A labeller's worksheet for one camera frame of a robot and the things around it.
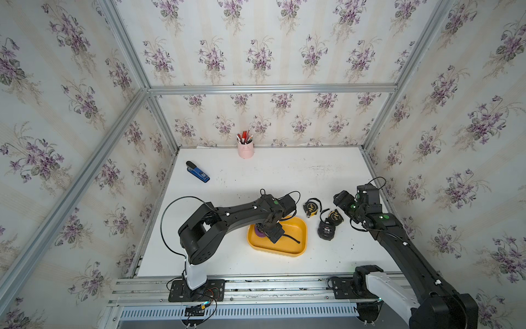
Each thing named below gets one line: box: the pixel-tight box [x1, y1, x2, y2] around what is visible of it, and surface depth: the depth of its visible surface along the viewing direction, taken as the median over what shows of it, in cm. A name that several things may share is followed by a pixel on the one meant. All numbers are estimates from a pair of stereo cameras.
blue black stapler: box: [185, 160, 211, 184], surface depth 108 cm
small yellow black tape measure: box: [302, 197, 323, 218], surface depth 94 cm
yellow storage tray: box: [246, 215, 308, 258], surface depth 86 cm
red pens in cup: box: [236, 126, 254, 145], surface depth 113 cm
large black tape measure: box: [317, 217, 336, 241], surface depth 86 cm
